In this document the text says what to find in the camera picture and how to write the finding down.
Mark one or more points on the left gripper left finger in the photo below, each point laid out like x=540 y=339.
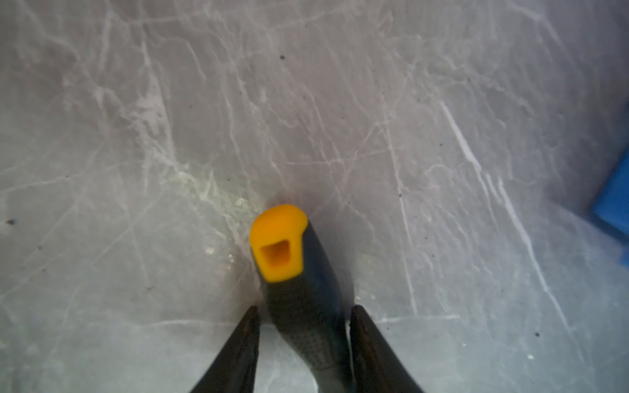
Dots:
x=234 y=368

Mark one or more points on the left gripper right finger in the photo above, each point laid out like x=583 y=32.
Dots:
x=376 y=366

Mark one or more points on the black yellow handled screwdriver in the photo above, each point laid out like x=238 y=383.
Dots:
x=302 y=294

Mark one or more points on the blue plastic bin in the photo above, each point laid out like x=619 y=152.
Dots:
x=611 y=205

